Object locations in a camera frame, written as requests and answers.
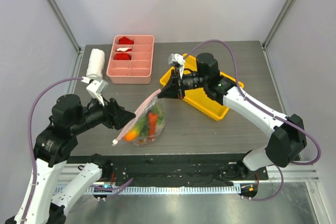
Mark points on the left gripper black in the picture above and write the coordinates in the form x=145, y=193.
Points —
x=117, y=116

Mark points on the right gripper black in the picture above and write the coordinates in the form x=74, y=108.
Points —
x=179, y=85

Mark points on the clear zip top bag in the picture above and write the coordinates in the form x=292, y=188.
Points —
x=150, y=104

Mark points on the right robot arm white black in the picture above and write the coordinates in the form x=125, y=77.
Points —
x=285, y=139

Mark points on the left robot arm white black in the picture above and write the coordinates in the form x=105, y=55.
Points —
x=52, y=149

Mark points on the fake mango orange green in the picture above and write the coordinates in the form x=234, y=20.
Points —
x=136, y=130

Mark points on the fake carrot orange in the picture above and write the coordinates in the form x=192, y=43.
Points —
x=152, y=120

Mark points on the red fake food lower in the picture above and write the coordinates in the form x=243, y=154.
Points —
x=122, y=56

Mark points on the white red fake food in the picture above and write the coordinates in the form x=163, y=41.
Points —
x=124, y=49

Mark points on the red fake food top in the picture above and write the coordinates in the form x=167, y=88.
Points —
x=125, y=41

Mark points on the yellow plastic tray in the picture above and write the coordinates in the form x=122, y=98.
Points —
x=204, y=95

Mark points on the pink divided organizer tray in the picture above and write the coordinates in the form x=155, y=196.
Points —
x=131, y=59

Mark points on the rolled white towel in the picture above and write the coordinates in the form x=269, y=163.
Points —
x=96, y=64

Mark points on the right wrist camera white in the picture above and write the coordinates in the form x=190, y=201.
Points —
x=177, y=61

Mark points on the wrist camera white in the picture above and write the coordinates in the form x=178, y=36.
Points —
x=95, y=88
x=177, y=61

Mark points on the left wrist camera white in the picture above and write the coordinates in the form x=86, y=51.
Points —
x=95, y=88

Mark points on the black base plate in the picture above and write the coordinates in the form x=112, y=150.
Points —
x=181, y=169

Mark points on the white slotted cable duct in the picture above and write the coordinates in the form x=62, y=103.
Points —
x=235, y=189

